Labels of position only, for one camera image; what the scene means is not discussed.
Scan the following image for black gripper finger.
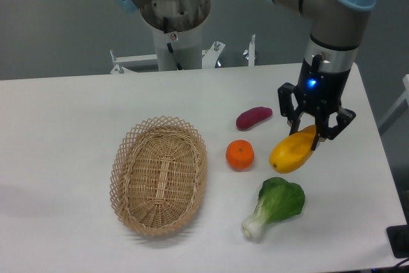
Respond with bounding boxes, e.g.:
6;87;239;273
311;105;356;151
277;82;309;135

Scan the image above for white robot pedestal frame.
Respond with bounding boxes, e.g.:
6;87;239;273
109;25;258;75

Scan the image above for white furniture at right edge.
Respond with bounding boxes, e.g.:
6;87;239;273
378;74;408;136

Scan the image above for woven wicker basket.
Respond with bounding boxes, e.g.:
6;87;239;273
109;116;207;236

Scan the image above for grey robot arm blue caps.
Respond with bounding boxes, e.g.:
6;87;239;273
114;0;376;149

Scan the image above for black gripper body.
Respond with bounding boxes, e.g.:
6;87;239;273
293;56;352;120

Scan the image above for yellow mango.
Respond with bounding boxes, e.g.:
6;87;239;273
269;125;316;174

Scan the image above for purple sweet potato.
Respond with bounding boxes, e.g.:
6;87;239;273
236;106;273;130

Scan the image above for black device at table edge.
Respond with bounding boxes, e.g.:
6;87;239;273
386;224;408;259

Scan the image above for green bok choy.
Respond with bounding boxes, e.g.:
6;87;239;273
241;177;305;239

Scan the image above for orange tangerine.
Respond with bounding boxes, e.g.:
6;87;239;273
225;139;255;171

